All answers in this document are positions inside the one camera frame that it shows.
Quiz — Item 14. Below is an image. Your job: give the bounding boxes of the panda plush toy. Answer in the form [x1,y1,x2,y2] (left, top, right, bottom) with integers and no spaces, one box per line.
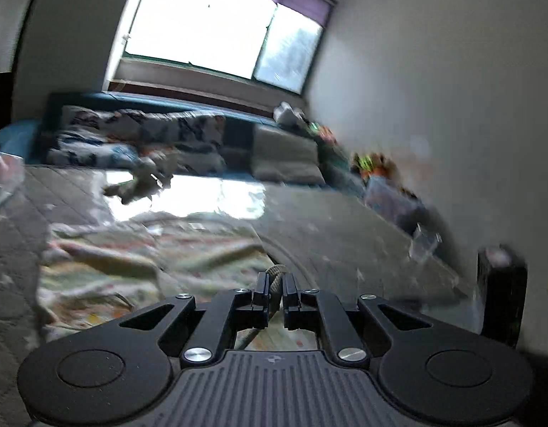
[274,102,308,127]

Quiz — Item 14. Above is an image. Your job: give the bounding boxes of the dark wooden door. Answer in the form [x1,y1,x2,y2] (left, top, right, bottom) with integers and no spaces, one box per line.
[0,0,48,136]

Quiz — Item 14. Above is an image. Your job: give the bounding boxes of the white plush rabbit toy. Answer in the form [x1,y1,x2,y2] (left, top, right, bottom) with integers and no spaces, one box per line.
[102,153,174,205]

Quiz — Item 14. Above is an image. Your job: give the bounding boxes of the colourful plush toys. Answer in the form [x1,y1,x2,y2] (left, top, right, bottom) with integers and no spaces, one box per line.
[351,153,399,176]

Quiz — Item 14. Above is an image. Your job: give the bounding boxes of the colourful plush toy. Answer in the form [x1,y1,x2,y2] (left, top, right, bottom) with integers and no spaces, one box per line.
[307,122,334,143]

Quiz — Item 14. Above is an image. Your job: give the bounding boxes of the green framed window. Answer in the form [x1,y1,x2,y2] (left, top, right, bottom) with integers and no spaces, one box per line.
[120,0,334,94]

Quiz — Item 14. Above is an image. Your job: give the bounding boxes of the plain grey pillow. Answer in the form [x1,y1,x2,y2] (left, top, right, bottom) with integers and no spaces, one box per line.
[251,125,325,185]

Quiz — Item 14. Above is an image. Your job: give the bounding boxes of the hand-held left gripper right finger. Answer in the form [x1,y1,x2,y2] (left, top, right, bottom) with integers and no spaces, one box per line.
[282,272,458,365]

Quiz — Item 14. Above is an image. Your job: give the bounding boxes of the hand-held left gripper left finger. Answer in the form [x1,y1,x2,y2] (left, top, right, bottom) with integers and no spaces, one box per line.
[94,271,272,365]

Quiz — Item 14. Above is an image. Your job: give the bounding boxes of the clear plastic cup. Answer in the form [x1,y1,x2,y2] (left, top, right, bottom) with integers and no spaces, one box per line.
[409,225,441,263]

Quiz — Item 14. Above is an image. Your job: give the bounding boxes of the white tissue pack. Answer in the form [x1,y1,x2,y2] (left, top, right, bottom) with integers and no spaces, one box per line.
[0,153,26,210]

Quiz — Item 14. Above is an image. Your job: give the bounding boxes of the teal sofa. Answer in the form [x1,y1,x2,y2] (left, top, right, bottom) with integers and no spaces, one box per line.
[0,91,368,188]

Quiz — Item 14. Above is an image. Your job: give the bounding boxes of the clear plastic storage box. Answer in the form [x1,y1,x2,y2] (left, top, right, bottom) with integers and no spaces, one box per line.
[365,175,428,232]

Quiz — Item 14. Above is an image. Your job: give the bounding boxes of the patterned baby towel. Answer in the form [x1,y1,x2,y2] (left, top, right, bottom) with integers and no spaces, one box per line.
[36,218,328,352]

